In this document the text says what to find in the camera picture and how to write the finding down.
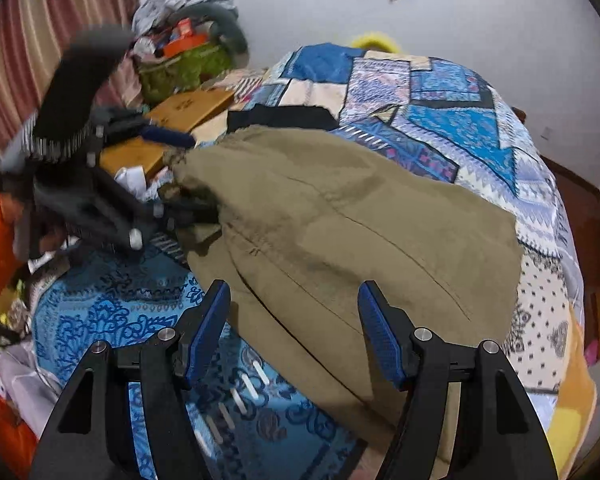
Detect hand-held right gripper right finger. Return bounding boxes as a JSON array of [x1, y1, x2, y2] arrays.
[[357, 280, 561, 480]]

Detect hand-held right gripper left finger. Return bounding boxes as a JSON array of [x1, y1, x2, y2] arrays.
[[27, 280, 231, 480]]

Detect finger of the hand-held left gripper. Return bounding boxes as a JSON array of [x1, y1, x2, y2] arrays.
[[107, 107, 197, 150], [130, 196, 224, 251]]

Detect olive green pants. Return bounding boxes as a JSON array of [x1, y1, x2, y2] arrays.
[[159, 125, 525, 463]]

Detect brown cardboard box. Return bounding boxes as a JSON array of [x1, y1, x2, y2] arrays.
[[100, 137, 167, 181], [146, 88, 234, 132]]

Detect white crumpled paper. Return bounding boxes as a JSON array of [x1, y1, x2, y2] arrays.
[[114, 166, 173, 203]]

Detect orange box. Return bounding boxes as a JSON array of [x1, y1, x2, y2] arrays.
[[161, 34, 212, 59]]

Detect black cloth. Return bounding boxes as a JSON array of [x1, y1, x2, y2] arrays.
[[226, 104, 340, 135]]

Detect striped pink curtain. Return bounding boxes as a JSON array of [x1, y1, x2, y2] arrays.
[[0, 0, 147, 153]]

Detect white plastic bag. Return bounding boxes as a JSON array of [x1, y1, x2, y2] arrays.
[[0, 347, 63, 423]]

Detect yellow blanket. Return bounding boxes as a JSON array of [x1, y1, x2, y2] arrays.
[[544, 305, 600, 463]]

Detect blue patchwork quilt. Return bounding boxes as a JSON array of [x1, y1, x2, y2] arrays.
[[30, 42, 588, 480]]

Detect yellow round object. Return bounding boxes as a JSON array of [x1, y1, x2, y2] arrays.
[[347, 32, 397, 54]]

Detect grey curved hose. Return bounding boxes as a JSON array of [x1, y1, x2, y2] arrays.
[[177, 1, 249, 55]]

